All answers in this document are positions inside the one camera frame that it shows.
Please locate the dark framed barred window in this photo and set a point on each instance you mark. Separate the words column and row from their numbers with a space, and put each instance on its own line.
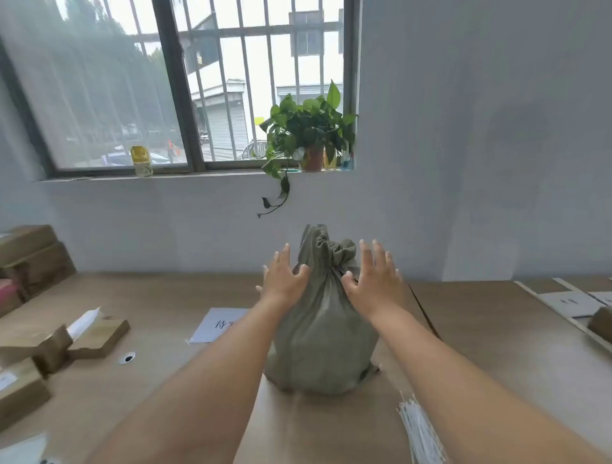
column 174, row 71

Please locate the green woven sack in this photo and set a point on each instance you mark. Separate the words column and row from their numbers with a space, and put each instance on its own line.
column 325, row 344

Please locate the pink topped box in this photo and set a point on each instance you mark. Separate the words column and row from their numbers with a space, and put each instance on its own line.
column 8, row 298

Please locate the large plain cardboard box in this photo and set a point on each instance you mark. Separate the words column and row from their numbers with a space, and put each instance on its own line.
column 26, row 244

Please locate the open brown cardboard box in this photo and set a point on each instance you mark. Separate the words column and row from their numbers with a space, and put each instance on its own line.
column 43, row 346

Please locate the yellow drink bottle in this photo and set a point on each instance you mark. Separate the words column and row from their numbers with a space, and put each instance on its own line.
column 141, row 160

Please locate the flat cardboard with white sheets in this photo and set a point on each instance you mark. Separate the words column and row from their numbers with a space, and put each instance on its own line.
column 569, row 302

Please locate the silver round desk grommet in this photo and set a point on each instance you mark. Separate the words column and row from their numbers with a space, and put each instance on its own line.
column 127, row 358

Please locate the white paper sheet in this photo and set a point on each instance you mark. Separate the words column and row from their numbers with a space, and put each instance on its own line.
column 21, row 451

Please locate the bundle of white cable ties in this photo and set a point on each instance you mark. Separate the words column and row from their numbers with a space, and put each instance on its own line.
column 421, row 435

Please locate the person's left forearm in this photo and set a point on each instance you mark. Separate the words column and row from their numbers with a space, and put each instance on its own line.
column 201, row 397

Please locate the white paper sign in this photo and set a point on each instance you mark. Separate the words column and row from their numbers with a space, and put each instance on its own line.
column 215, row 327

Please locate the person's right hand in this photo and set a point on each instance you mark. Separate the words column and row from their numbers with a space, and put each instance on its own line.
column 377, row 287

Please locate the small brown box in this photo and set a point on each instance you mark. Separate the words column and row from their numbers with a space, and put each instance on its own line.
column 602, row 325

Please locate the green potted plant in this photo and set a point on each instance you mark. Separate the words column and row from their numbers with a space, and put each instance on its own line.
column 306, row 126

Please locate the person's right forearm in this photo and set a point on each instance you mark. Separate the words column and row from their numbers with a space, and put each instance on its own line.
column 454, row 382

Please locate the blue glass bottle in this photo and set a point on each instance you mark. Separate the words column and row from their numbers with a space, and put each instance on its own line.
column 347, row 163

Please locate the person's left hand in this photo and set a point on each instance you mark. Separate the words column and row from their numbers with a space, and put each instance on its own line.
column 282, row 284

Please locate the white rolled sheet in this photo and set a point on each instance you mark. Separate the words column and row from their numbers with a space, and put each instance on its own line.
column 81, row 324

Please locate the yellow glass bottle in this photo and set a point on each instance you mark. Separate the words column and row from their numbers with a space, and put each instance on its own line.
column 331, row 162

